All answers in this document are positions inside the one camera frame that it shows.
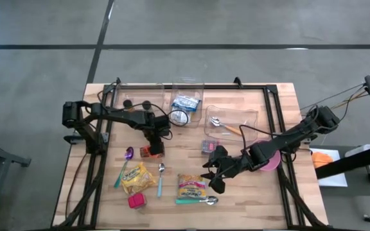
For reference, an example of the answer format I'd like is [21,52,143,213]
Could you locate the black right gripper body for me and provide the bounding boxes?
[209,144,254,181]

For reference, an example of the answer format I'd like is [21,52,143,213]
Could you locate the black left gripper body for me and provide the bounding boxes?
[145,115,173,144]

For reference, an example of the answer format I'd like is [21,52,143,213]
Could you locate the orange taco seasoning packet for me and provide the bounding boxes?
[139,144,166,158]

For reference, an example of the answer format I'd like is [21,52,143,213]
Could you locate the patterned paprika tin red lid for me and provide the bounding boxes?
[200,139,220,156]

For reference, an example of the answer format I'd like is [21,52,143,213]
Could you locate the purple spoon teal handle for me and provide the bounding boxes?
[113,146,135,189]

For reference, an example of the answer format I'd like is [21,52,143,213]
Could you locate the yellow ramen packet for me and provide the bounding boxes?
[119,161,157,196]

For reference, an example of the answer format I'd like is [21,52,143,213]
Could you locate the blue ramen packet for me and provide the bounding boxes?
[171,94,202,112]

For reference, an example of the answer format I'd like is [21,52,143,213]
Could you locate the light blue handled spoon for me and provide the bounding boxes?
[156,162,166,198]

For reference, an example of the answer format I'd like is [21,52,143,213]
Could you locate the wooden handled metal spoon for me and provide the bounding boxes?
[209,116,243,136]

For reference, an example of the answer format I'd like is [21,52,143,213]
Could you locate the red band ramen packet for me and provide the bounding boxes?
[177,173,207,198]

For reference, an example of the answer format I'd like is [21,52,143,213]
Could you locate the clear plastic bin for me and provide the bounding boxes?
[204,105,259,143]
[113,82,166,120]
[168,76,205,128]

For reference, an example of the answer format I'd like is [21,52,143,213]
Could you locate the pink bowl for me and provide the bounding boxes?
[248,138,281,171]

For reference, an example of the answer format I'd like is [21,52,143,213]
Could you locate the red pink small box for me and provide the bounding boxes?
[127,192,148,210]

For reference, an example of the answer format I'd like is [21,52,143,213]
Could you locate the orange cloth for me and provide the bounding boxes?
[311,151,334,169]

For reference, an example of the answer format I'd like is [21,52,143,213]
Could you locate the white paper sheet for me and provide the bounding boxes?
[309,147,349,188]

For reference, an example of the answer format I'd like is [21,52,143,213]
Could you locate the black beam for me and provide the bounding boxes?
[315,142,370,180]

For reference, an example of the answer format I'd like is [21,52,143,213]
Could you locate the white container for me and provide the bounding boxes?
[344,143,370,158]

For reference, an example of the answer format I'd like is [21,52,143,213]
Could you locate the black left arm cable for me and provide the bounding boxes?
[96,81,191,128]

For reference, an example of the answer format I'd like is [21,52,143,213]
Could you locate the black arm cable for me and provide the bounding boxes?
[96,81,191,128]
[238,124,288,155]

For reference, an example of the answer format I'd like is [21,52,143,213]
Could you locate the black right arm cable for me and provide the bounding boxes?
[238,124,288,155]

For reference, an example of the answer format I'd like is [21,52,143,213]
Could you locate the teal handled metal spoon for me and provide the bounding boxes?
[175,195,220,206]

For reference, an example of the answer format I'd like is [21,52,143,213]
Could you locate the black aluminium rig frame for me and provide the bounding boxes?
[51,76,330,230]

